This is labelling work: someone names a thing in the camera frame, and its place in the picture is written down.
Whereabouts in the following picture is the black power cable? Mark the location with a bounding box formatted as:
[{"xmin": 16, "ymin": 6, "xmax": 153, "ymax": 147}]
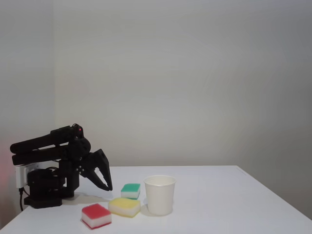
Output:
[{"xmin": 19, "ymin": 187, "xmax": 25, "ymax": 212}]

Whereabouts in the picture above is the yellow and white sponge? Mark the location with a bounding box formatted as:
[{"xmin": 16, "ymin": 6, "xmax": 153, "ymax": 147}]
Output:
[{"xmin": 108, "ymin": 197, "xmax": 141, "ymax": 218}]

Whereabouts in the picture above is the green and white sponge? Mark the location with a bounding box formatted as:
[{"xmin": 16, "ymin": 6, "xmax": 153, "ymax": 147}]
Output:
[{"xmin": 120, "ymin": 183, "xmax": 141, "ymax": 200}]

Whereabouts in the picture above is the red and white sponge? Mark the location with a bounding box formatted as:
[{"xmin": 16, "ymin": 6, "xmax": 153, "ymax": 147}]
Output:
[{"xmin": 81, "ymin": 203, "xmax": 112, "ymax": 230}]

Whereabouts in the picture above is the white paper cup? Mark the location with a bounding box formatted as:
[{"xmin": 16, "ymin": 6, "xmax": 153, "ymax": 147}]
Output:
[{"xmin": 143, "ymin": 175, "xmax": 176, "ymax": 216}]

